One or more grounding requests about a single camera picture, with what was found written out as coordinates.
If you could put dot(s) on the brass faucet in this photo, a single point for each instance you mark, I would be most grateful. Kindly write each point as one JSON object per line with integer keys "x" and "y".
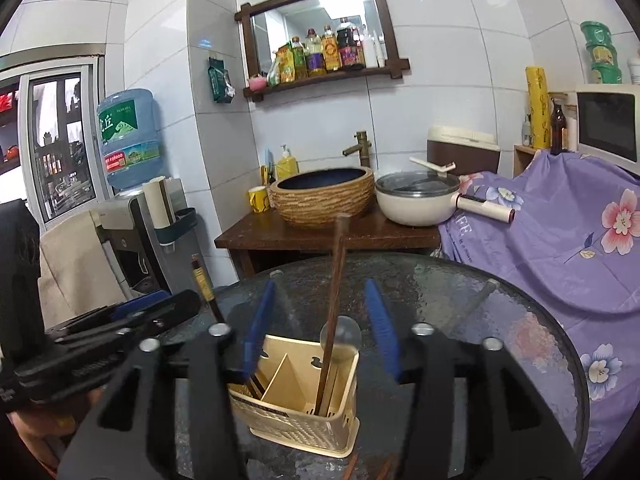
{"x": 361, "y": 148}

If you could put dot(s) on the translucent plastic spoon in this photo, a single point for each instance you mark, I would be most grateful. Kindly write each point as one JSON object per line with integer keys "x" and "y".
{"x": 347, "y": 338}

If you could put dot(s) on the wooden framed mirror shelf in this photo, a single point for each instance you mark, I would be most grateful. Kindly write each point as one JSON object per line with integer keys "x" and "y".
{"x": 291, "y": 44}

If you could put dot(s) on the yellow foil roll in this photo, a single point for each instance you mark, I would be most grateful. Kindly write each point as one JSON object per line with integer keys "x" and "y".
{"x": 539, "y": 110}

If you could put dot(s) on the brown glass bottle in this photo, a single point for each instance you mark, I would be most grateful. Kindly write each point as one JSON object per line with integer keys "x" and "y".
{"x": 558, "y": 129}

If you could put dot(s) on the purple floral cloth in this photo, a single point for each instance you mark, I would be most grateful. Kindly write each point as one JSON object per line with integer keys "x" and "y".
{"x": 574, "y": 247}

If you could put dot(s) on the dark black chopstick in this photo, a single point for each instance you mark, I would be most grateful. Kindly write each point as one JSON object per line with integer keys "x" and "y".
{"x": 206, "y": 288}

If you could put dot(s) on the blue water jug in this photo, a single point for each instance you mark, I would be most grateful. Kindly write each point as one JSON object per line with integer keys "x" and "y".
{"x": 131, "y": 147}

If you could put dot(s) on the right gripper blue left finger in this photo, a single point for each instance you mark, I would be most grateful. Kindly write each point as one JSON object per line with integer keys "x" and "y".
{"x": 255, "y": 336}

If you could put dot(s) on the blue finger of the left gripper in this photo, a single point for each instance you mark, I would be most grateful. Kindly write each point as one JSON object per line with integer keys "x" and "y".
{"x": 139, "y": 304}

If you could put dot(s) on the round glass table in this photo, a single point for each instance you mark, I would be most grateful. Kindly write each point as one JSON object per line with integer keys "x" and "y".
{"x": 491, "y": 387}

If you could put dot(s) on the green hanging packet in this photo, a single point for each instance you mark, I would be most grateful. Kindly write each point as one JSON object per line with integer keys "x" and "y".
{"x": 223, "y": 91}

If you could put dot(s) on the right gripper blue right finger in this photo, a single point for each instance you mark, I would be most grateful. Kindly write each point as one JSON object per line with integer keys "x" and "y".
{"x": 383, "y": 330}

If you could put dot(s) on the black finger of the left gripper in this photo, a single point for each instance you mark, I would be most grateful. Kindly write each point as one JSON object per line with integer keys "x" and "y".
{"x": 164, "y": 315}

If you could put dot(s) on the cream pan with lid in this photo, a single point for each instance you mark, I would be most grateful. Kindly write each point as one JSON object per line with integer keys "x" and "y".
{"x": 427, "y": 198}

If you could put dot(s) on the cream utensil holder basket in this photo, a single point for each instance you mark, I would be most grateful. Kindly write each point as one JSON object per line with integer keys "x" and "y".
{"x": 289, "y": 369}

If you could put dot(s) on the left hand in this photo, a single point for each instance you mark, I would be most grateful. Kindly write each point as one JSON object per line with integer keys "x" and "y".
{"x": 38, "y": 426}

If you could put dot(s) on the yellow soap bottle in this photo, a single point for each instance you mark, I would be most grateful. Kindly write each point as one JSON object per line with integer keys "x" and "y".
{"x": 287, "y": 165}

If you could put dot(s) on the dark soy sauce bottle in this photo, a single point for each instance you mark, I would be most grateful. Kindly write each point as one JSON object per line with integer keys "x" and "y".
{"x": 349, "y": 47}

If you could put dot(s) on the brown wooden chopstick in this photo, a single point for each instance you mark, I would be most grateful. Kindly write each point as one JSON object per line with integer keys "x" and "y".
{"x": 351, "y": 467}
{"x": 387, "y": 468}
{"x": 256, "y": 385}
{"x": 338, "y": 260}

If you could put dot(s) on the water dispenser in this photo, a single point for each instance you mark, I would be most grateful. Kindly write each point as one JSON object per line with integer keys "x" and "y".
{"x": 144, "y": 259}

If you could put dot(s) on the brown cream rice cooker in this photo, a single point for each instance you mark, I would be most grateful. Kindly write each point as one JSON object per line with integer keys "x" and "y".
{"x": 471, "y": 151}

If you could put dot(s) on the dark wooden counter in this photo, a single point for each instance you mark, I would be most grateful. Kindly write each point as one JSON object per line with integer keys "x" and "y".
{"x": 268, "y": 232}

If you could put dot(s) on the green stacked bowls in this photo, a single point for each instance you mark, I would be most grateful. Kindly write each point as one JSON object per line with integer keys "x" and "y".
{"x": 602, "y": 53}

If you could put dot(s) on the yellow mug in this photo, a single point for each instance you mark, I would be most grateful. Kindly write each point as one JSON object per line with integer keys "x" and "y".
{"x": 258, "y": 197}

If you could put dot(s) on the woven basin sink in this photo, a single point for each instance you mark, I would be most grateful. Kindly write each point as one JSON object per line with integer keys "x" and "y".
{"x": 313, "y": 199}

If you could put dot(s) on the white microwave oven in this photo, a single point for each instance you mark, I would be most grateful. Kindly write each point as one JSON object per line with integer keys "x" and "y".
{"x": 608, "y": 123}

